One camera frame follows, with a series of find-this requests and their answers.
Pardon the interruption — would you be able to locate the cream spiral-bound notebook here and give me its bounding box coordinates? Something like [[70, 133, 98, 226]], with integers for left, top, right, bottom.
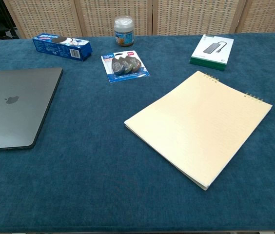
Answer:
[[124, 70, 274, 191]]

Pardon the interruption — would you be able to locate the correction tape blister pack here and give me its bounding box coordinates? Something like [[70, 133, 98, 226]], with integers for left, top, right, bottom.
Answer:
[[100, 50, 151, 84]]

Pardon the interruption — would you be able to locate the teal table cloth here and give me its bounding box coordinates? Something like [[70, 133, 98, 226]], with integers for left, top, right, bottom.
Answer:
[[0, 32, 275, 231]]

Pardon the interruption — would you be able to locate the glass jar with white lid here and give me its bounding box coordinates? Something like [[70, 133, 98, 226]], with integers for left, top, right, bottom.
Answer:
[[114, 16, 135, 47]]

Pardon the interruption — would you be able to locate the white green USB hub box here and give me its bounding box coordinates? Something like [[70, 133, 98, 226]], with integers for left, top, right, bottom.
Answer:
[[189, 34, 235, 72]]

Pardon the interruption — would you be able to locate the blue Oreo cookie box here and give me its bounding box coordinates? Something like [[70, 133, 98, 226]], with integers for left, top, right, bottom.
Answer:
[[32, 34, 93, 62]]

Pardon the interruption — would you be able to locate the woven wooden folding screen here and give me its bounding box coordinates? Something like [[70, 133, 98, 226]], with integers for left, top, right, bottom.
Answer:
[[2, 0, 275, 37]]

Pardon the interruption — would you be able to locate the grey closed laptop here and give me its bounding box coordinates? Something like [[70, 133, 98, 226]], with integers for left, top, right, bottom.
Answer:
[[0, 67, 63, 153]]

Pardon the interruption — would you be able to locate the black tripod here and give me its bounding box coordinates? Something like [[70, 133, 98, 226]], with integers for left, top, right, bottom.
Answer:
[[0, 0, 21, 39]]

